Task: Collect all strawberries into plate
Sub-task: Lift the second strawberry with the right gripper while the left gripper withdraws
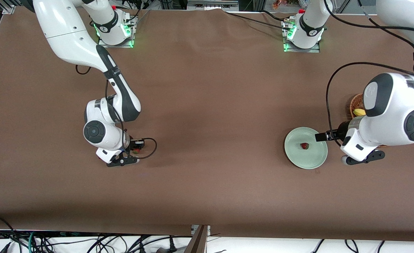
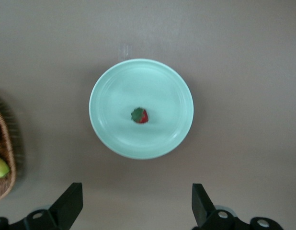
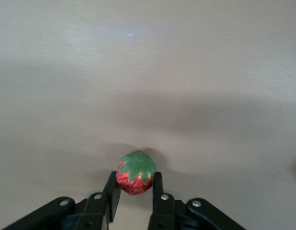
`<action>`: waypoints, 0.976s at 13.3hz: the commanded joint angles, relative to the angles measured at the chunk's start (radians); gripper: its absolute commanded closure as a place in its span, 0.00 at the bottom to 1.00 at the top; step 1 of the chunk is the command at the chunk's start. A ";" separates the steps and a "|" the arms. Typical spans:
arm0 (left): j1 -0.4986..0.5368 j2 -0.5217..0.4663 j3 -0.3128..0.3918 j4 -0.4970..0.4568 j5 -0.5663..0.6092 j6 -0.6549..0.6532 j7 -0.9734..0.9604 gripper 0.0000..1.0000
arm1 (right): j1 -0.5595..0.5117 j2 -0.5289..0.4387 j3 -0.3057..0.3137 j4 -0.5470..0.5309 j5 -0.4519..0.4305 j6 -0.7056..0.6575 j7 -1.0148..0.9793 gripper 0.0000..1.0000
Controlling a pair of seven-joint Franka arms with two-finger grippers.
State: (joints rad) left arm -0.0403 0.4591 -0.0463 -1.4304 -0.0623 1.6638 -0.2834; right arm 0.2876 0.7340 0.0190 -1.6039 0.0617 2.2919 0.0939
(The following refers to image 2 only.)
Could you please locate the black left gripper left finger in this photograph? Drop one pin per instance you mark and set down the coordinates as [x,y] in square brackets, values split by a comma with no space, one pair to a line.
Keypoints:
[66,206]

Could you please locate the brown tablecloth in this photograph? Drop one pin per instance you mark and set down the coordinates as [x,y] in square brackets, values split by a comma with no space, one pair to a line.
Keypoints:
[234,72]

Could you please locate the light green round plate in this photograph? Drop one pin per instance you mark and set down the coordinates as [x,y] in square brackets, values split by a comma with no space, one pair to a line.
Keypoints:
[148,91]

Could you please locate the brown wicker basket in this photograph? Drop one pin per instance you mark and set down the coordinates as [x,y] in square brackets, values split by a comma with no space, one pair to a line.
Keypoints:
[6,191]

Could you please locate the clear tape piece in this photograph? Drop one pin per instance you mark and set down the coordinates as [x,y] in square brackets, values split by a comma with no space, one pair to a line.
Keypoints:
[125,51]

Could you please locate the red toy strawberry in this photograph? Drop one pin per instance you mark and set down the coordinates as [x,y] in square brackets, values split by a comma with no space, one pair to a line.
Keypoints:
[141,116]

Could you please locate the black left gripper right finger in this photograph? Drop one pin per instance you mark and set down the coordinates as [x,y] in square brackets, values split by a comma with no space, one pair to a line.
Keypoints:
[204,212]

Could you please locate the small yellow banana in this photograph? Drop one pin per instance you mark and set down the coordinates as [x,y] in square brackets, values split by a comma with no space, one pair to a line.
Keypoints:
[0,167]

